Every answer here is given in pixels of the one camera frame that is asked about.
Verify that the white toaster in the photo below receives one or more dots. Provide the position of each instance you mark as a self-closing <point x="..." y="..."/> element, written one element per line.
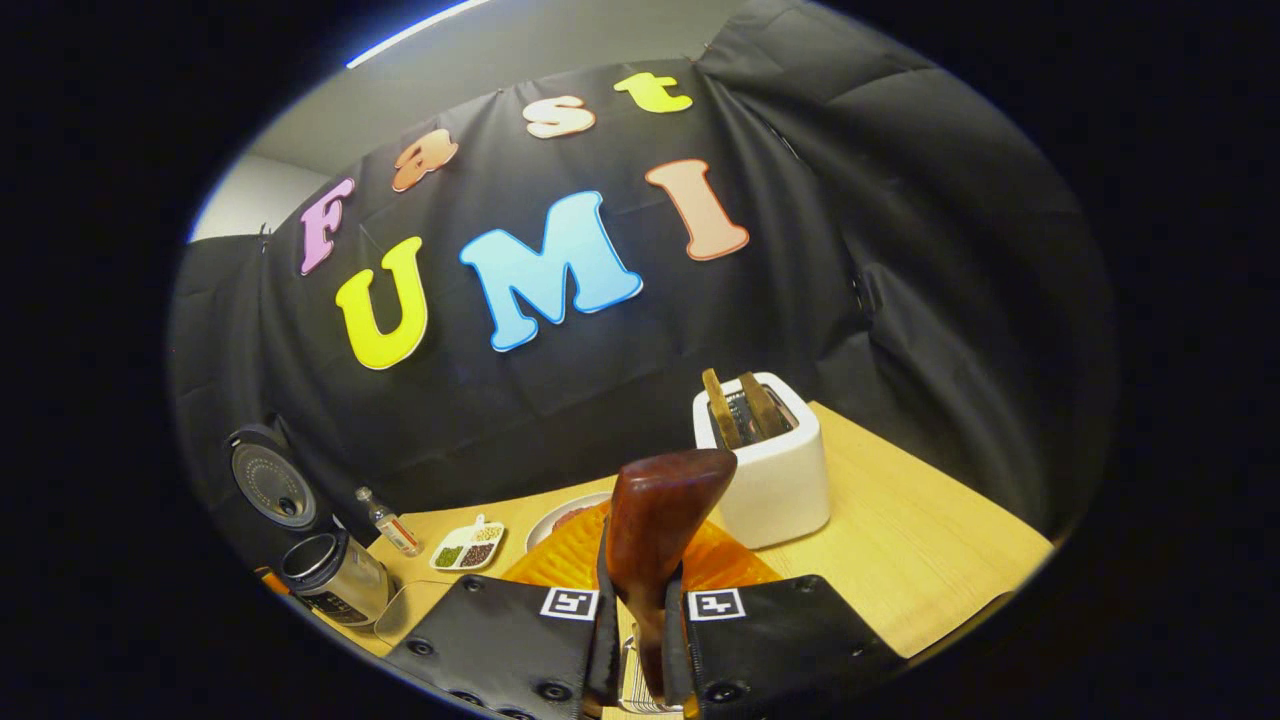
<point x="780" y="490"/>

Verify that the silver black rice cooker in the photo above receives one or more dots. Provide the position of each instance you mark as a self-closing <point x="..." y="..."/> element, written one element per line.
<point x="340" y="580"/>

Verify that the round white plate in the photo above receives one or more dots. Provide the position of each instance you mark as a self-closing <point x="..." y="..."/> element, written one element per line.
<point x="545" y="525"/>

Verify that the brown toast slice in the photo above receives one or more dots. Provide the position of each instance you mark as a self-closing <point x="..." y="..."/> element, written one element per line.
<point x="720" y="410"/>
<point x="762" y="405"/>

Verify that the small clear bottle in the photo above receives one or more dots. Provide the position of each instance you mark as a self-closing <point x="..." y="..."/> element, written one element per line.
<point x="392" y="527"/>

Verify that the red meat piece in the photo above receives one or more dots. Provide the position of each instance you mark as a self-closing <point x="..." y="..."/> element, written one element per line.
<point x="575" y="517"/>

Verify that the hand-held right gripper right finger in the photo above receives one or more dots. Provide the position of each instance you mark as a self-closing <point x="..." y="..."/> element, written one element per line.
<point x="770" y="640"/>

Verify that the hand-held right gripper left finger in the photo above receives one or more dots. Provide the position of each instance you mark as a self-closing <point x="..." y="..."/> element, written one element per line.
<point x="520" y="640"/>

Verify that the brown wooden spoon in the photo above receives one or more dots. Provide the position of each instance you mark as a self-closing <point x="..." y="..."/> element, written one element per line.
<point x="655" y="520"/>

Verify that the black backdrop cloth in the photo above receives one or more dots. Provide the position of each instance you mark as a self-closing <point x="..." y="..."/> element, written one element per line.
<point x="900" y="300"/>

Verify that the clear glass chopstick holder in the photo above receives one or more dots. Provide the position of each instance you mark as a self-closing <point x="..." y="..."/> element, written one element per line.
<point x="632" y="680"/>

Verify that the white divided bean dish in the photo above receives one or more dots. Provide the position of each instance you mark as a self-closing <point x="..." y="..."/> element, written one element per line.
<point x="467" y="545"/>

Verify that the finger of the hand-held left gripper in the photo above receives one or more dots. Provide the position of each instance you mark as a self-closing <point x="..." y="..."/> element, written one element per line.
<point x="272" y="581"/>

